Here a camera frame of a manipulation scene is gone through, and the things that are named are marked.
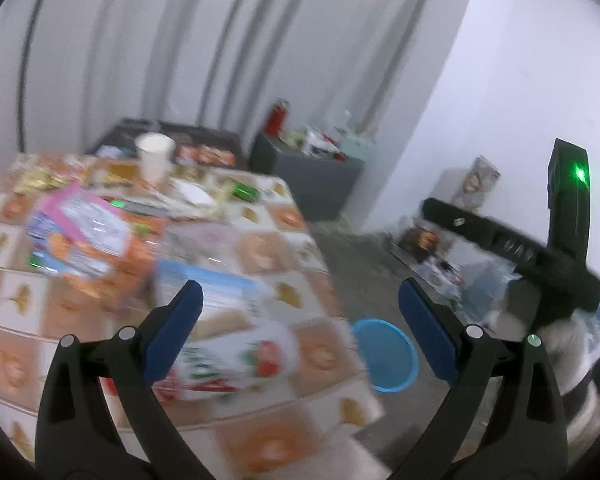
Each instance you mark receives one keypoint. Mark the orange and pink snack bag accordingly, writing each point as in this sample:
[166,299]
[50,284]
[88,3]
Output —
[80,240]

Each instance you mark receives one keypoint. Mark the white tissue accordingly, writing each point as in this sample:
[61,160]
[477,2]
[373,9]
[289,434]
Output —
[192,192]

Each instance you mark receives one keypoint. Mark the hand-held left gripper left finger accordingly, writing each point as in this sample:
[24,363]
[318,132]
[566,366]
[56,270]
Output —
[175,330]

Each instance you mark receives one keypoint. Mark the round blue plastic basin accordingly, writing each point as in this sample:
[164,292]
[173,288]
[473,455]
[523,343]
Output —
[385,355]

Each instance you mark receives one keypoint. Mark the dark grey crate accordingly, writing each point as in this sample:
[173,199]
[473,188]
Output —
[205,132]

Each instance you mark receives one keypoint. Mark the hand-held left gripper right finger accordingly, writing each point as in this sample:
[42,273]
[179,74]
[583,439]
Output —
[425,330]

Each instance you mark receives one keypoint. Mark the mint green box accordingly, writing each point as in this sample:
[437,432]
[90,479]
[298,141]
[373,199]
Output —
[355,146]

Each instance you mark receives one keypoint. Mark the grey curtain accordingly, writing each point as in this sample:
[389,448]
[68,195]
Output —
[230,35]

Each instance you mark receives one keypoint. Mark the table with ginkgo-print tablecloth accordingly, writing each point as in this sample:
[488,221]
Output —
[305,350]

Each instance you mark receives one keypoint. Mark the grey cabinet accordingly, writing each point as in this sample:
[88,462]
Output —
[310,180]

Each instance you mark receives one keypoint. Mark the yellow foil packets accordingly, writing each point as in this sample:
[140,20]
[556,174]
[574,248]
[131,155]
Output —
[40,180]

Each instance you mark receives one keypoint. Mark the white paper cup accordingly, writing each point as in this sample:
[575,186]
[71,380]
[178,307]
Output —
[155,155]

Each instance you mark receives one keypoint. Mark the person's right forearm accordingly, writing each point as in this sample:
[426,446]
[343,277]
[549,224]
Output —
[575,350]

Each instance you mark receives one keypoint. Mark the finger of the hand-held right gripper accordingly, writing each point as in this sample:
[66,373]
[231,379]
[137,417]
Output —
[480,230]

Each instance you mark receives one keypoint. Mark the orange snack packets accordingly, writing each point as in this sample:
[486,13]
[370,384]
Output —
[207,155]

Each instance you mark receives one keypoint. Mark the small printed carton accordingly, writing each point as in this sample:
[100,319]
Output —
[220,290]

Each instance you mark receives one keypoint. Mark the orange and black packet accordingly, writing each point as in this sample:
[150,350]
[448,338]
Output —
[420,240]

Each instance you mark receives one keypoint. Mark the printed picture board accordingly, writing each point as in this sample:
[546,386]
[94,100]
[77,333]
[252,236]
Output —
[480,182]

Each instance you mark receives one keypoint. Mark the green foil wrapper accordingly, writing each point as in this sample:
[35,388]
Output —
[243,191]

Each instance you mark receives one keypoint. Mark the red thermos bottle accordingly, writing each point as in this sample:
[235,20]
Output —
[277,117]

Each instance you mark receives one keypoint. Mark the white strawberry milk bottle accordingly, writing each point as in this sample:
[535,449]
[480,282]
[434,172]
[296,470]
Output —
[240,360]

